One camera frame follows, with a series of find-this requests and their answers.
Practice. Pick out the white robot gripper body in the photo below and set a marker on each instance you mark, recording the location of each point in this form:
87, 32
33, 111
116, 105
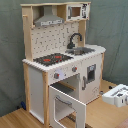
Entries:
117, 96

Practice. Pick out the white oven door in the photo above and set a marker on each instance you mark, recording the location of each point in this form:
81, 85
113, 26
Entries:
62, 105

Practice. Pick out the wooden toy kitchen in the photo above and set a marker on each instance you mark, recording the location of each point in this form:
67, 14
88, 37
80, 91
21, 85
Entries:
46, 40

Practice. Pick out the grey fridge ice dispenser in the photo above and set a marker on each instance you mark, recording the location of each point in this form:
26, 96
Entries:
91, 73

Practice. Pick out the right red oven knob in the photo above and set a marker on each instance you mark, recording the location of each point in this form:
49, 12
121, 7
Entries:
74, 69

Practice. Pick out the red oven knob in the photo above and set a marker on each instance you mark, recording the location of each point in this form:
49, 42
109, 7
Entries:
56, 75
74, 69

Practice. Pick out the grey toy sink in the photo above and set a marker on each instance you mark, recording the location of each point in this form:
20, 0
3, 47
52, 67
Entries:
79, 51

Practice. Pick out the left red oven knob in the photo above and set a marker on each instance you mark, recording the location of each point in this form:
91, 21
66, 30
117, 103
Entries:
56, 75

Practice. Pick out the black toy stovetop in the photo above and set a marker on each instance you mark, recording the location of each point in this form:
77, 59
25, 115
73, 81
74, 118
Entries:
52, 59

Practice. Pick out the toy microwave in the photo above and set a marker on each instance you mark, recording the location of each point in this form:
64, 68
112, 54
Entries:
77, 12

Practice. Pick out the grey range hood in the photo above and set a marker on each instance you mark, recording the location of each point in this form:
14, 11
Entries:
48, 18

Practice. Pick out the grey fridge door handle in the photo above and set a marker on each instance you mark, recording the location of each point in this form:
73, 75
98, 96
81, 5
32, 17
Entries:
84, 83

